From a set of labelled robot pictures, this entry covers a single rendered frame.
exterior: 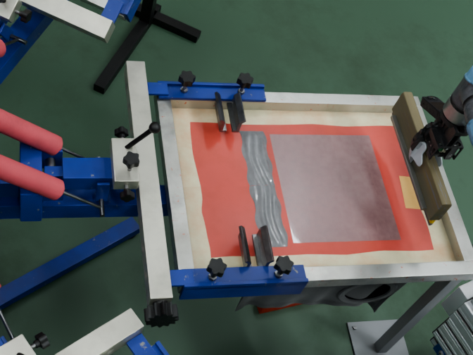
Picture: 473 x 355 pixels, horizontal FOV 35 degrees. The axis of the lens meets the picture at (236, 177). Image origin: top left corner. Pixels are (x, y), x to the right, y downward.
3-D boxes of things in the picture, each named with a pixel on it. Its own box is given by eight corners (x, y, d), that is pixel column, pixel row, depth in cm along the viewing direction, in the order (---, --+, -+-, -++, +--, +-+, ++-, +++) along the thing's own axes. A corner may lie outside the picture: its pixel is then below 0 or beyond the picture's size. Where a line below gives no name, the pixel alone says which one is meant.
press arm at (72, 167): (132, 168, 187) (135, 157, 183) (134, 189, 184) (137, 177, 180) (60, 169, 182) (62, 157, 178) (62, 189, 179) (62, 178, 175)
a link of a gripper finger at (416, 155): (406, 175, 194) (426, 155, 187) (400, 156, 197) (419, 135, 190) (416, 176, 195) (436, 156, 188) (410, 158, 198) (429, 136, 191)
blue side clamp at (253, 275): (296, 275, 187) (305, 262, 181) (300, 294, 184) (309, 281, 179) (177, 280, 179) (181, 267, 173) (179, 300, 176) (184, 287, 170)
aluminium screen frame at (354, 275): (412, 103, 228) (417, 96, 225) (474, 279, 197) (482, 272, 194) (153, 97, 206) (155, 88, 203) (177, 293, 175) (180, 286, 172)
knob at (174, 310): (173, 303, 171) (178, 288, 165) (176, 326, 168) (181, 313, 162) (140, 304, 169) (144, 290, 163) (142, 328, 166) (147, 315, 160)
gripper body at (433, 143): (426, 161, 186) (448, 132, 176) (417, 133, 191) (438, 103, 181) (454, 161, 188) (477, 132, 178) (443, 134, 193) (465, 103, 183)
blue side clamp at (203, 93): (257, 99, 216) (264, 84, 211) (260, 113, 214) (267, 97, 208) (153, 96, 208) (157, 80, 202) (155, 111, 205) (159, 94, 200)
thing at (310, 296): (371, 289, 231) (421, 229, 202) (378, 315, 227) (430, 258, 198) (225, 296, 219) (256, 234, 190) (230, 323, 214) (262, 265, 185)
